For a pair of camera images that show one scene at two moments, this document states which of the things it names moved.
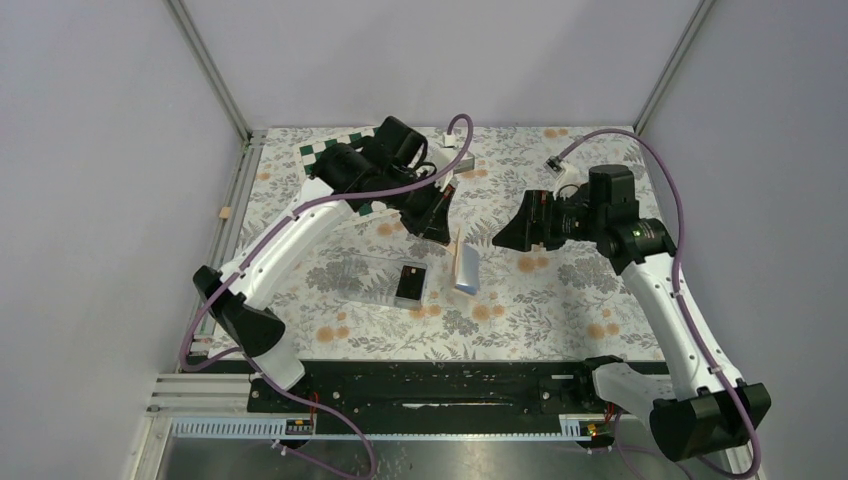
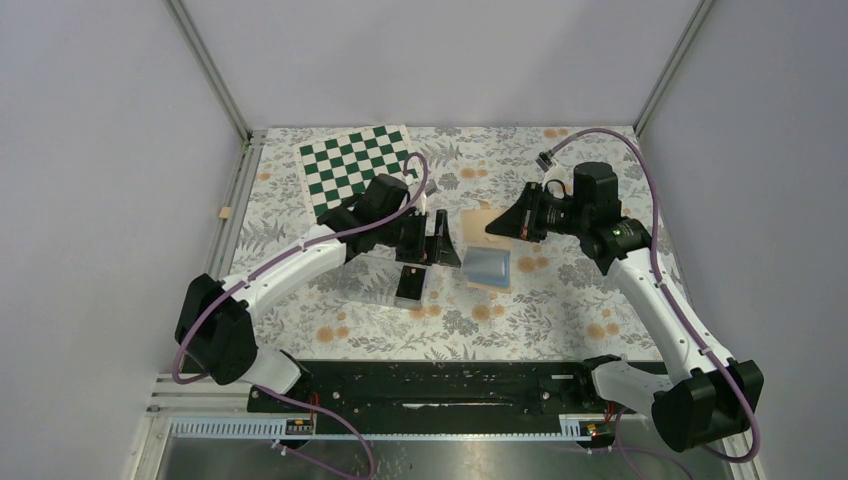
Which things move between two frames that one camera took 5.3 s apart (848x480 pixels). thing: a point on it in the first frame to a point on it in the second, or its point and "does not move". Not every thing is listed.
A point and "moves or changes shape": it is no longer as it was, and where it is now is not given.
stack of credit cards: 410,284 does not move
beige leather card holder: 467,265 moves or changes shape
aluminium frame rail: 207,382 does not move
